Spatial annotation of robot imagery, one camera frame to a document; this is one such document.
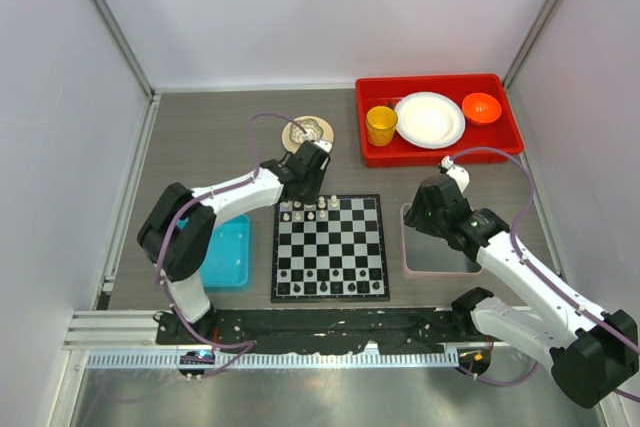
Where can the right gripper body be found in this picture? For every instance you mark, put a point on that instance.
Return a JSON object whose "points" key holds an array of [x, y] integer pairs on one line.
{"points": [[423, 219]]}

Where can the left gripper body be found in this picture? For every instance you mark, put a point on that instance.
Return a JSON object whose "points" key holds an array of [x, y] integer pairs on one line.
{"points": [[314, 185]]}

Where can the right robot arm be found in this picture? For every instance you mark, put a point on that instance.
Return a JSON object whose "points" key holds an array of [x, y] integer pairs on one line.
{"points": [[588, 352]]}

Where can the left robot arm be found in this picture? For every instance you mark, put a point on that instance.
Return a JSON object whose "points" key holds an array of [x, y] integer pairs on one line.
{"points": [[176, 235]]}

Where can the black white chess board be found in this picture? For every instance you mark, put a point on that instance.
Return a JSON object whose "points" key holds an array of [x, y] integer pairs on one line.
{"points": [[351, 238]]}

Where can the patterned small bowl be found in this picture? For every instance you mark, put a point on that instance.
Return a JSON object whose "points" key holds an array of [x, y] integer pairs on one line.
{"points": [[305, 129]]}

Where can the silver metal tray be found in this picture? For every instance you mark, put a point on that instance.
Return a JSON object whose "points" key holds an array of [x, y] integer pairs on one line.
{"points": [[425, 257]]}

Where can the white paper plate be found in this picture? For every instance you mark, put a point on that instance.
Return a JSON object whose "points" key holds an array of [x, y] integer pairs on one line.
{"points": [[429, 120]]}

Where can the yellow plastic cup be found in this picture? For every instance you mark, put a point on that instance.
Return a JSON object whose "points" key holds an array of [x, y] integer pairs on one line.
{"points": [[380, 123]]}

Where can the red plastic bin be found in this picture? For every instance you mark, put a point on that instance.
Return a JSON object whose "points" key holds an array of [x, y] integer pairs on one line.
{"points": [[502, 134]]}

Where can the orange plastic bowl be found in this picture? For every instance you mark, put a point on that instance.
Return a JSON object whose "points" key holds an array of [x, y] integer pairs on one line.
{"points": [[481, 109]]}

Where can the blue plastic tray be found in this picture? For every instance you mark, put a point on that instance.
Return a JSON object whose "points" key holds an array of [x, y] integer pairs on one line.
{"points": [[227, 264]]}

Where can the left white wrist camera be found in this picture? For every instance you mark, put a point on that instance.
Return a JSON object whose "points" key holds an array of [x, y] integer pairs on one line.
{"points": [[324, 145]]}

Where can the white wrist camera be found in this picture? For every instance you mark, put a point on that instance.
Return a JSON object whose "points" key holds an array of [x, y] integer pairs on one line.
{"points": [[459, 174], [324, 145]]}

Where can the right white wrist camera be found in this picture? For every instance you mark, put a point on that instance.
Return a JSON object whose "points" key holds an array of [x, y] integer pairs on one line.
{"points": [[459, 174]]}

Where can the black mounting base plate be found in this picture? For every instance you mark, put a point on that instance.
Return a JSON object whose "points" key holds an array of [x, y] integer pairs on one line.
{"points": [[340, 331]]}

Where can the aluminium frame rail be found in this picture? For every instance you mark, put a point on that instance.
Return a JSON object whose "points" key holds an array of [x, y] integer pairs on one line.
{"points": [[159, 329]]}

